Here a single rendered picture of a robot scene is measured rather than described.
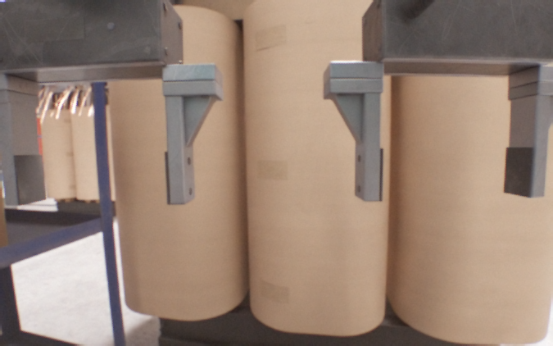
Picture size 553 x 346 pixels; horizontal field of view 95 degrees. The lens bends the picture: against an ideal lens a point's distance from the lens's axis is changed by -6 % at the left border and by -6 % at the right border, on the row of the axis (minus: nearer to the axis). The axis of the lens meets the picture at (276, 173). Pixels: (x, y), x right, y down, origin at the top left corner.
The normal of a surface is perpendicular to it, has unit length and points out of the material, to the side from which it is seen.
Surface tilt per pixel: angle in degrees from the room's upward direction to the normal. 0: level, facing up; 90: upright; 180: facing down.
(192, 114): 90
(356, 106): 90
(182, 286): 90
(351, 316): 90
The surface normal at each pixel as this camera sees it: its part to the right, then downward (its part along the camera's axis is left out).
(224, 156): 0.76, 0.04
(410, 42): 0.00, 0.09
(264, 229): -0.65, 0.07
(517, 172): -1.00, 0.01
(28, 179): 1.00, -0.02
